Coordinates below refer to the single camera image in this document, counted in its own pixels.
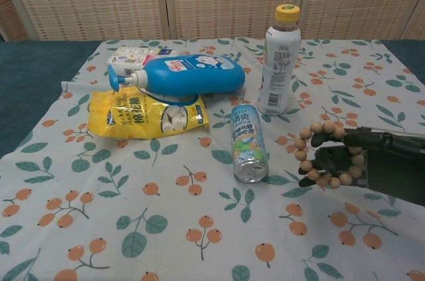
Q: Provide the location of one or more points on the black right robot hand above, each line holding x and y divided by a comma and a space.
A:
385, 164

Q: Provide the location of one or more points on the blue and white drink can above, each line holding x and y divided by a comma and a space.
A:
245, 141

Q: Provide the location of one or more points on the white bottle with yellow cap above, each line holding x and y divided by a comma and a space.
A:
278, 65

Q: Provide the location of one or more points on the blue pump lotion bottle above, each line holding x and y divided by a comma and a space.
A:
196, 73

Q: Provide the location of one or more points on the floral fruit print tablecloth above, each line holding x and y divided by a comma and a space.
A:
166, 194

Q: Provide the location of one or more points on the yellow marshmallow bag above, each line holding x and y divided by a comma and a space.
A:
133, 118

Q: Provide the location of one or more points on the white printed carton box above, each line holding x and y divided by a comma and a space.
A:
127, 58

